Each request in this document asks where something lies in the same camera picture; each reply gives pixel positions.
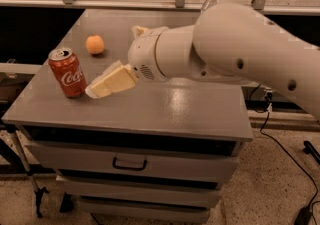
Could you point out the grey drawer cabinet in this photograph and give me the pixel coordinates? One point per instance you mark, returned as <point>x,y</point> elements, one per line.
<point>189,132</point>

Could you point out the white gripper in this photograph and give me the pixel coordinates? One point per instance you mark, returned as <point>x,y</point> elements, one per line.
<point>144,55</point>

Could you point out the tripod leg stand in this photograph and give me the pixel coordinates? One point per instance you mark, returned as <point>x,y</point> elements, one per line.
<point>18,160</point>

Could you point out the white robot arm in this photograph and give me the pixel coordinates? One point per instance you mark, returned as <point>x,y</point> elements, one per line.
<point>229,43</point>

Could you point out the orange fruit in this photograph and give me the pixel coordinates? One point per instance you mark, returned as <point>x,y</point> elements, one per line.
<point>95,44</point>

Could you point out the red coke can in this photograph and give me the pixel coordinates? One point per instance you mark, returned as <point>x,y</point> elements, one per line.
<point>66,68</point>

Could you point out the black drawer handle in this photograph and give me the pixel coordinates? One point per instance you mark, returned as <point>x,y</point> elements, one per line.
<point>129,165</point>

